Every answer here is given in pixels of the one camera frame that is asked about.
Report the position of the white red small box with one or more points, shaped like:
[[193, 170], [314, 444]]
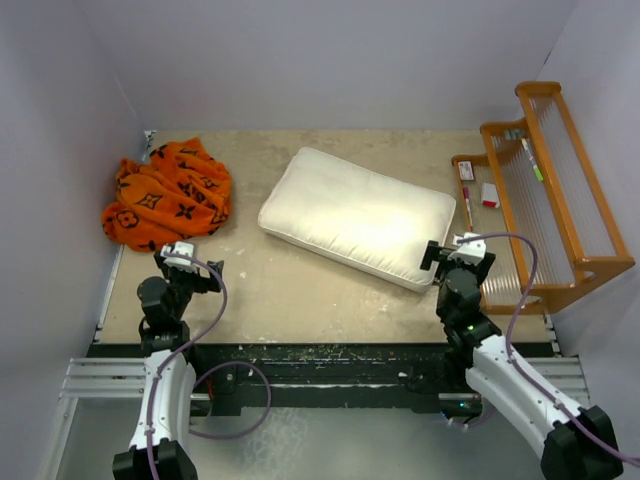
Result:
[[489, 196]]

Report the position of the white red label card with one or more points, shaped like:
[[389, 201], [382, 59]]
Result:
[[466, 171]]

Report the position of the grey small clip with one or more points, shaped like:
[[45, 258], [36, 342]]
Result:
[[514, 134]]

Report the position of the orange patterned pillowcase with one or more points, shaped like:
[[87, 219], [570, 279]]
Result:
[[180, 193]]

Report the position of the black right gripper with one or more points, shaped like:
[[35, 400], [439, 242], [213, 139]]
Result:
[[433, 252]]

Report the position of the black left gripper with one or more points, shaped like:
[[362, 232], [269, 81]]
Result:
[[202, 284]]

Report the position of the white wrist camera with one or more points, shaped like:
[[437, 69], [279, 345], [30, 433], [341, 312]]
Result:
[[180, 256], [469, 248]]

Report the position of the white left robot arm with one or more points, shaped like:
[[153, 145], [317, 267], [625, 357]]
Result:
[[157, 449]]

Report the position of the orange wooden tiered rack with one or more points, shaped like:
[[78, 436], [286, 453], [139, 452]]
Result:
[[560, 235]]

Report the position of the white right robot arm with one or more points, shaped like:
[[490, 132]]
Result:
[[571, 441]]

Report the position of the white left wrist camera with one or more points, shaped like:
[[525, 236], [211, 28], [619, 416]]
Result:
[[180, 256]]

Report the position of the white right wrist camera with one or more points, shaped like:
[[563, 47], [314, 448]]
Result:
[[469, 248]]

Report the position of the white pillow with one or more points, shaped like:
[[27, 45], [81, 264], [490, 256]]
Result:
[[357, 217]]

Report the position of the green tipped white pen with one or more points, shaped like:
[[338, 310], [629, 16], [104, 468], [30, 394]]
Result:
[[530, 155]]

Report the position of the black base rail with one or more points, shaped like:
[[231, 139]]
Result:
[[421, 377]]

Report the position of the red white marker pen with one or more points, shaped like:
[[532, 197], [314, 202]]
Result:
[[467, 200]]

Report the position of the aluminium frame rail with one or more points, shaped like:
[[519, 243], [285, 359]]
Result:
[[109, 371]]

